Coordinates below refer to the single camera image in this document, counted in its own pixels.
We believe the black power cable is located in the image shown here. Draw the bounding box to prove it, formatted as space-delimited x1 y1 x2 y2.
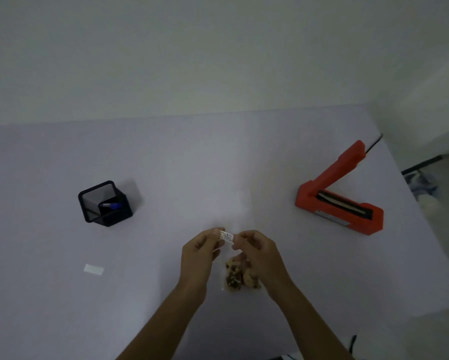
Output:
365 133 383 152

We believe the person's left forearm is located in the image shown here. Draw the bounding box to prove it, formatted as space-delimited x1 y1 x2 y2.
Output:
116 280 207 360

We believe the person's right hand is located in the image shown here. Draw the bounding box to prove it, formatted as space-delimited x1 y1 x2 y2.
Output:
233 230 294 301

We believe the person's right forearm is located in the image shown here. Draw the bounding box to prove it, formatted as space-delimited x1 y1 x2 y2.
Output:
272 284 354 360

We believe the pile of cloth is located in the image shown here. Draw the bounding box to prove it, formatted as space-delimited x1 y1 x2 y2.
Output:
404 172 440 201

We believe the clear plastic snack bag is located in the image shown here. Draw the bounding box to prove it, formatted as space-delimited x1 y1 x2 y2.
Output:
223 236 263 292

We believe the red heat sealer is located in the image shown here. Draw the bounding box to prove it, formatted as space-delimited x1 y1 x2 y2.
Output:
295 140 385 236

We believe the black mesh pen holder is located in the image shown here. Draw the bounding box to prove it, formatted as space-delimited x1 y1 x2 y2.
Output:
78 180 134 228

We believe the person's left hand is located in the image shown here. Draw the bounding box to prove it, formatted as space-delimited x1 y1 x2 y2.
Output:
179 228 226 294

